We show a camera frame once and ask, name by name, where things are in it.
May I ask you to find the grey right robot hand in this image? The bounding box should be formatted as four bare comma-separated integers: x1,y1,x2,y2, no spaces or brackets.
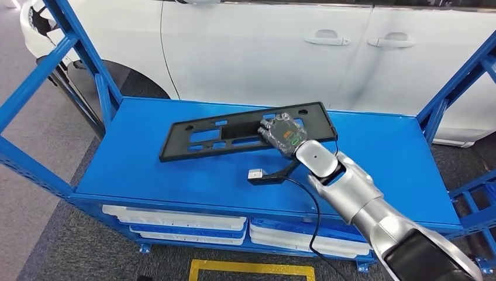
257,112,309,160

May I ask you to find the black plastic plate holder part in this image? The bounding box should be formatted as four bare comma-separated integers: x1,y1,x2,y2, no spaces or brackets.
159,101,339,163

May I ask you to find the blue metal shelf rack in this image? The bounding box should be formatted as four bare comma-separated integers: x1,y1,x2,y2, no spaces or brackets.
0,0,496,272

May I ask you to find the white car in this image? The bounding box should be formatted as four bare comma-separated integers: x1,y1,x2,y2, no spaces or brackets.
19,0,496,148

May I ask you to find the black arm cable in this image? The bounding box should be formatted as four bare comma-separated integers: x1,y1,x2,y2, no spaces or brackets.
284,138,352,281

